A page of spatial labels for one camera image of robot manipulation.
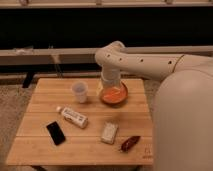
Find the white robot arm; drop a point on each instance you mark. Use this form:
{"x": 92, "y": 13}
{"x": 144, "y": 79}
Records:
{"x": 183, "y": 106}

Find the translucent plastic cup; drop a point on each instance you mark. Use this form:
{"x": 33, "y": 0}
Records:
{"x": 80, "y": 89}

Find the wooden folding table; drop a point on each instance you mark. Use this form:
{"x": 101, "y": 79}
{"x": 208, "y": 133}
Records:
{"x": 33, "y": 144}

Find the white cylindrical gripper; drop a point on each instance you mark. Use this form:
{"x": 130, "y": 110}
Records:
{"x": 110, "y": 77}

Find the black smartphone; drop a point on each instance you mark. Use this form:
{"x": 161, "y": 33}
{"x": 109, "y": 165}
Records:
{"x": 56, "y": 133}

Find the dark red snack wrapper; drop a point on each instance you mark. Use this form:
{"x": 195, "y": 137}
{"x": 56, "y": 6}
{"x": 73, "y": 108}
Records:
{"x": 129, "y": 143}

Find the orange bowl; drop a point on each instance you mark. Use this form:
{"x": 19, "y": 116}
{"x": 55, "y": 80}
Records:
{"x": 114, "y": 95}

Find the white plastic bottle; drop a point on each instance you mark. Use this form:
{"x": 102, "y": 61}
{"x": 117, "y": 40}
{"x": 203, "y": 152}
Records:
{"x": 76, "y": 118}

